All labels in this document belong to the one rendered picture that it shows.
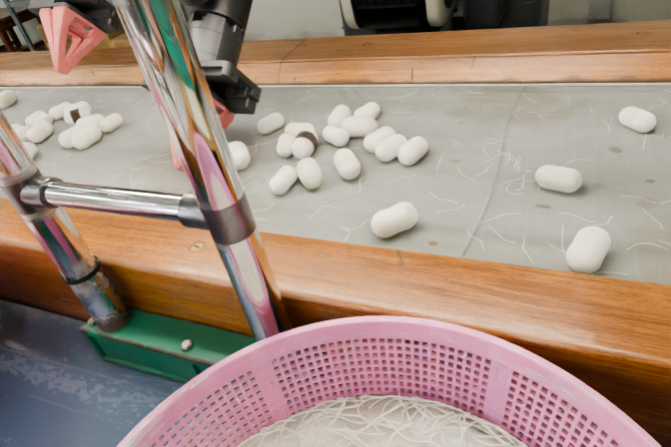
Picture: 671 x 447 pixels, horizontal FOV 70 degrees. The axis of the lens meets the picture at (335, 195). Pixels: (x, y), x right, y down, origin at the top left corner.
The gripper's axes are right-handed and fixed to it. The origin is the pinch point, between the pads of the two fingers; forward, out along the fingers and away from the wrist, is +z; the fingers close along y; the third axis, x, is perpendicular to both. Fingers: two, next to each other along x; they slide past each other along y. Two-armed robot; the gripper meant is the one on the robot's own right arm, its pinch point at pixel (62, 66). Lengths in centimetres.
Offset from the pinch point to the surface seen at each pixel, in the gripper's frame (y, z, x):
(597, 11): 79, -107, 169
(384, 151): 45.7, 9.7, -1.1
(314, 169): 40.5, 12.6, -4.2
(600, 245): 62, 17, -8
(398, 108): 44.0, 2.3, 7.4
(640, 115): 66, 4, 3
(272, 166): 34.4, 11.7, -0.8
